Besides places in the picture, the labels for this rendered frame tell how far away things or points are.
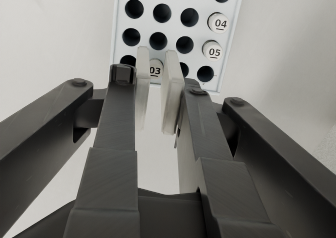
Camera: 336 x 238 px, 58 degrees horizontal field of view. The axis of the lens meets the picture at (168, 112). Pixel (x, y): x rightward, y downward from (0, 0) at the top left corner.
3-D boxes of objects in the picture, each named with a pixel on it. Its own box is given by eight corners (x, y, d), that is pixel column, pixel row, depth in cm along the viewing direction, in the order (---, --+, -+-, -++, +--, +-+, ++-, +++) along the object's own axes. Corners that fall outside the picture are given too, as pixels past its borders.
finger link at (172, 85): (170, 80, 14) (185, 82, 14) (166, 48, 21) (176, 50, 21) (161, 134, 16) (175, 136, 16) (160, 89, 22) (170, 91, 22)
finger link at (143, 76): (143, 133, 16) (128, 131, 15) (143, 87, 22) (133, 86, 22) (150, 77, 14) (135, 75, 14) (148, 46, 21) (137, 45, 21)
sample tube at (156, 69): (160, 64, 25) (162, 81, 21) (145, 62, 25) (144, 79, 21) (162, 49, 25) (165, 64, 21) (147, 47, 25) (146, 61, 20)
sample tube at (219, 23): (214, 25, 24) (227, 35, 20) (199, 23, 24) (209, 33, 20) (217, 9, 24) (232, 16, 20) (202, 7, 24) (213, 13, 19)
